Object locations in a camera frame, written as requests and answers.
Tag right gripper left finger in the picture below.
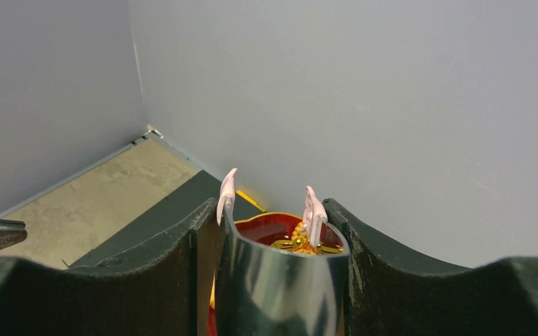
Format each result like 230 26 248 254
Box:
0 198 225 335

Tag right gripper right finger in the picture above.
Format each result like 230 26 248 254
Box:
323 199 538 335

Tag pink silicone metal tongs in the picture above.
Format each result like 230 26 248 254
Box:
214 169 350 335

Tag red three-tier cake stand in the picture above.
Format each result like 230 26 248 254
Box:
207 213 350 335

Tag round biscuit tray corner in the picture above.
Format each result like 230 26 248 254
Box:
291 221 308 241

